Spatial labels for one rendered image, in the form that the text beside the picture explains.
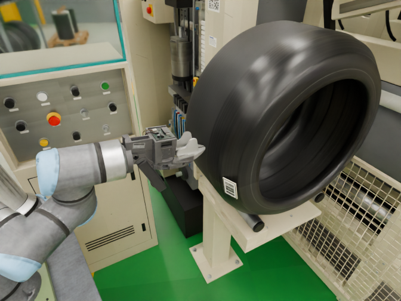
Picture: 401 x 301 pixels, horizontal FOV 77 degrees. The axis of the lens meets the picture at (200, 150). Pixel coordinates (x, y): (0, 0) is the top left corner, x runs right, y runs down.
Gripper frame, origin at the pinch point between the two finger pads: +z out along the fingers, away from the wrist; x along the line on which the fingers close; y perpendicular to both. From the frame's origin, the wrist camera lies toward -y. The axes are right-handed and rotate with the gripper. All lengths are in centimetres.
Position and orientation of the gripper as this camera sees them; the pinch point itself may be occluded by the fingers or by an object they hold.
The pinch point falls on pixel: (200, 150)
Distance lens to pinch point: 67.6
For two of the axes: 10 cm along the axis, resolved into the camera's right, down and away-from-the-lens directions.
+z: 8.8, -1.8, 4.4
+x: -4.6, -5.2, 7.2
